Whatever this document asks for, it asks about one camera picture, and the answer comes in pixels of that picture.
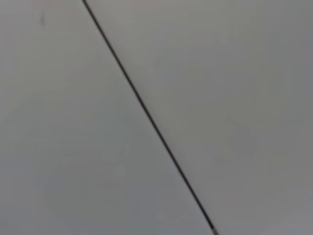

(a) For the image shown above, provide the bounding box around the black cable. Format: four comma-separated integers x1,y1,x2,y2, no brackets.
82,0,220,235

